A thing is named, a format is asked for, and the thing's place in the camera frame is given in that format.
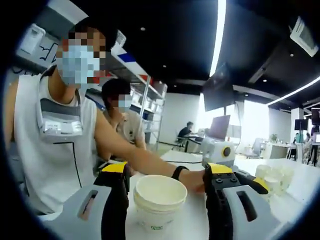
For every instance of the black wristband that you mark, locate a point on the black wristband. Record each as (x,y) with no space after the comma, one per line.
(179,173)

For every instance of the ceiling air conditioner unit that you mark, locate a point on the ceiling air conditioner unit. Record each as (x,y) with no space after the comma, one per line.
(303,35)

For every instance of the white wall unit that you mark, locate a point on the white wall unit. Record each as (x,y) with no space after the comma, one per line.
(31,41)

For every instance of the long curved ceiling light strip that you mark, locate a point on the long curved ceiling light strip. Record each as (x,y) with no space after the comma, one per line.
(218,37)

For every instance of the person's left hand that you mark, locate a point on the person's left hand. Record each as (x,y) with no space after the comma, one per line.
(195,181)

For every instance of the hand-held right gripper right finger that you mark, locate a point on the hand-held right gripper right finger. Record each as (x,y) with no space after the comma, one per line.
(220,215)

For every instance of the grey worn chest device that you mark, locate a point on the grey worn chest device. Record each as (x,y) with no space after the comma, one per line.
(60,120)

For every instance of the person's head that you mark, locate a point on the person's head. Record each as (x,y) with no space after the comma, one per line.
(100,25)

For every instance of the stack of nested paper cups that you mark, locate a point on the stack of nested paper cups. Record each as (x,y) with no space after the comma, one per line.
(160,200)

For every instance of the person's white sleeveless shirt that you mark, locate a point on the person's white sleeveless shirt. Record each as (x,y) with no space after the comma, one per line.
(50,175)

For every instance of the white table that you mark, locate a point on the white table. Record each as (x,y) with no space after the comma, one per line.
(190,225)

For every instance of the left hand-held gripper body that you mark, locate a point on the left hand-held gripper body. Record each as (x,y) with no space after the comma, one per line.
(215,152)

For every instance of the large hanging black monitor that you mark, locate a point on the large hanging black monitor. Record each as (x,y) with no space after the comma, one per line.
(217,92)

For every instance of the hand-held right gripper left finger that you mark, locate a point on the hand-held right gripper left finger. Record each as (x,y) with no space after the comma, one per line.
(112,212)

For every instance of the hanging dark display screen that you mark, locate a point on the hanging dark display screen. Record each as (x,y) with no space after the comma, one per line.
(315,114)

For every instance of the reddish desk monitor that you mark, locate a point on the reddish desk monitor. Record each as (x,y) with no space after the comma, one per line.
(220,127)

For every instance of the small black monitor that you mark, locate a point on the small black monitor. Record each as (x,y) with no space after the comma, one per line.
(300,124)

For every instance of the cluster of paper cups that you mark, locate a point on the cluster of paper cups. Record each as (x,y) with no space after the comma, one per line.
(275,178)

